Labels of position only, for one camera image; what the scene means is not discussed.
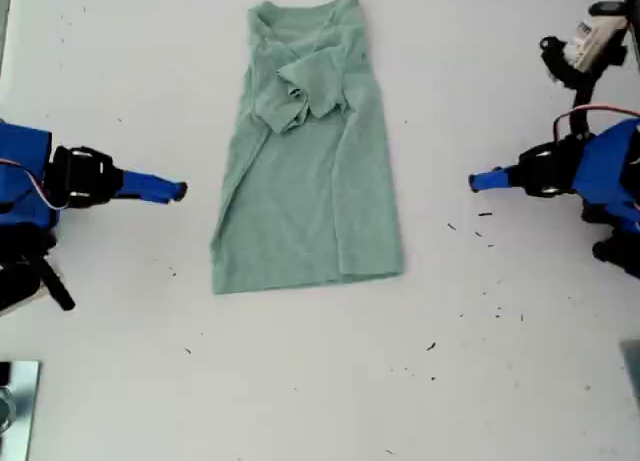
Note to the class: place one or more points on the green t-shirt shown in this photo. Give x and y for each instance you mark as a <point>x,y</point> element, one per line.
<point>310,191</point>

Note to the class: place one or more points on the wide steel plate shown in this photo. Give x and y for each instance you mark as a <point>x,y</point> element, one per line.
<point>22,416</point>

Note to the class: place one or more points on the black camera stalk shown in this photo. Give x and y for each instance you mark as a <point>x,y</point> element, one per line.
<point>575,81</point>

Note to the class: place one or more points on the white labelled camera box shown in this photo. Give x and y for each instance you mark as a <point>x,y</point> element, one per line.
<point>597,33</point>

